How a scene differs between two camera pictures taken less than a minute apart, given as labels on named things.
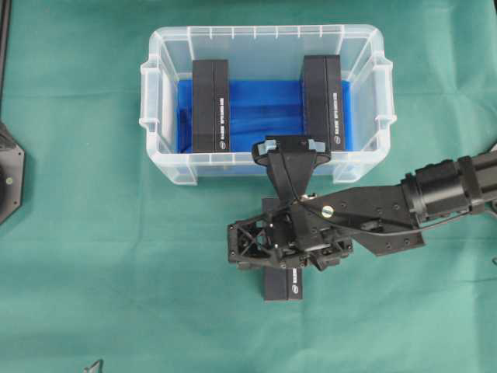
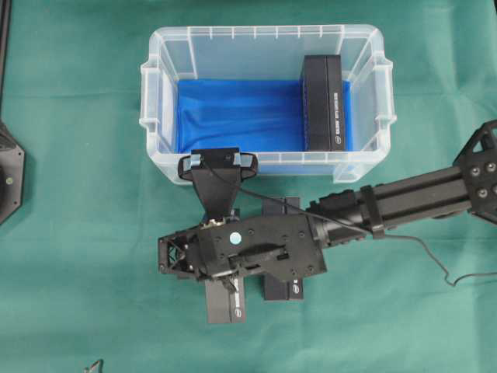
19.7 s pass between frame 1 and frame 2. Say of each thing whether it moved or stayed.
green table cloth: stayed
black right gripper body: moved
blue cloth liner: stayed
